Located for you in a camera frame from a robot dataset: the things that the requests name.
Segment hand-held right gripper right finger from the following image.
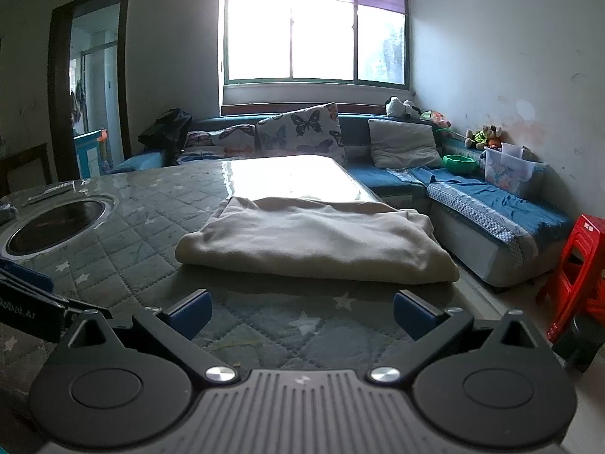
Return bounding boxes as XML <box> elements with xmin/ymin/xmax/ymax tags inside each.
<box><xmin>369</xmin><ymin>290</ymin><xmax>552</xmax><ymax>383</ymax></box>

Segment window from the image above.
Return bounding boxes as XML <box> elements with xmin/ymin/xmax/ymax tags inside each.
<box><xmin>221</xmin><ymin>0</ymin><xmax>410</xmax><ymax>90</ymax></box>

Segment flat grey strip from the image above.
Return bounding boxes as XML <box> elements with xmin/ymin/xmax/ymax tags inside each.
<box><xmin>21</xmin><ymin>183</ymin><xmax>72</xmax><ymax>204</ymax></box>

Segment brown and green plush toys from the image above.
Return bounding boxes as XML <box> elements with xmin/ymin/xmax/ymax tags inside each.
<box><xmin>464</xmin><ymin>124</ymin><xmax>504</xmax><ymax>151</ymax></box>

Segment dark wooden door frame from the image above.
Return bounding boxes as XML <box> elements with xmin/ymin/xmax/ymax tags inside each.
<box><xmin>47</xmin><ymin>0</ymin><xmax>132</xmax><ymax>183</ymax></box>

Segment blue corner sofa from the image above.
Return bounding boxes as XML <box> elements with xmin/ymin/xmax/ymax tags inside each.
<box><xmin>109</xmin><ymin>112</ymin><xmax>576</xmax><ymax>290</ymax></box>

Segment small butterfly print pillow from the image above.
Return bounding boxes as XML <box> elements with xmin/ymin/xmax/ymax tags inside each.
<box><xmin>182</xmin><ymin>124</ymin><xmax>259</xmax><ymax>155</ymax></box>

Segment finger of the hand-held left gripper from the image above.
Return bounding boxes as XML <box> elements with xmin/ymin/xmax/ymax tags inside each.
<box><xmin>0</xmin><ymin>257</ymin><xmax>54</xmax><ymax>295</ymax></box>
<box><xmin>0</xmin><ymin>277</ymin><xmax>115</xmax><ymax>342</ymax></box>

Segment panda plush toy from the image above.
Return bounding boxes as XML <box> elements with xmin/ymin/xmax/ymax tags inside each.
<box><xmin>385</xmin><ymin>95</ymin><xmax>422</xmax><ymax>120</ymax></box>

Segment black bag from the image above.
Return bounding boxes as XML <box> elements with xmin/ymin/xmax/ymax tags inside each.
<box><xmin>137</xmin><ymin>108</ymin><xmax>194</xmax><ymax>152</ymax></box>

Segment hanging clothes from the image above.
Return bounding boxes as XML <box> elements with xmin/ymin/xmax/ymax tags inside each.
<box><xmin>69</xmin><ymin>79</ymin><xmax>88</xmax><ymax>134</ymax></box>

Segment red plastic stool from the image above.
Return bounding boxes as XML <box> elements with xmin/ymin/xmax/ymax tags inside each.
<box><xmin>535</xmin><ymin>214</ymin><xmax>605</xmax><ymax>347</ymax></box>

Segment clear plastic storage box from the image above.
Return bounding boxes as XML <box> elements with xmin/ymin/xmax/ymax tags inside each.
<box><xmin>482</xmin><ymin>141</ymin><xmax>549</xmax><ymax>200</ymax></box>

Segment large butterfly print pillow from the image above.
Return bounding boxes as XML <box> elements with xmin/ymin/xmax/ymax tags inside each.
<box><xmin>256</xmin><ymin>102</ymin><xmax>347</xmax><ymax>165</ymax></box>

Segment blue sofa cover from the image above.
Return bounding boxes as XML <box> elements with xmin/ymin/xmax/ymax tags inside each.
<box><xmin>386</xmin><ymin>165</ymin><xmax>576</xmax><ymax>266</ymax></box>

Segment pink and green toy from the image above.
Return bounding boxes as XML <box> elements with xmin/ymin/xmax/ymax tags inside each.
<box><xmin>419</xmin><ymin>110</ymin><xmax>453</xmax><ymax>131</ymax></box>

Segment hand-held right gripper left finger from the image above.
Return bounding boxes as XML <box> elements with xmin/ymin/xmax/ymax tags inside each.
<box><xmin>59</xmin><ymin>289</ymin><xmax>237</xmax><ymax>384</ymax></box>

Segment round built-in table cooker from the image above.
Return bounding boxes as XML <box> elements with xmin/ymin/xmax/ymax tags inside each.
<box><xmin>2</xmin><ymin>196</ymin><xmax>117</xmax><ymax>259</ymax></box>

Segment grey pillow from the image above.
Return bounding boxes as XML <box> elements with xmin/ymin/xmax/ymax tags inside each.
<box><xmin>367</xmin><ymin>118</ymin><xmax>443</xmax><ymax>169</ymax></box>

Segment grey quilted star table cover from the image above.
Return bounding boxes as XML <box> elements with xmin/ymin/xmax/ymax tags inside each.
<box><xmin>0</xmin><ymin>156</ymin><xmax>503</xmax><ymax>454</ymax></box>

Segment cream knit sweater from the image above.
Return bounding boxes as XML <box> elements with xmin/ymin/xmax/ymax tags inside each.
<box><xmin>174</xmin><ymin>196</ymin><xmax>461</xmax><ymax>285</ymax></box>

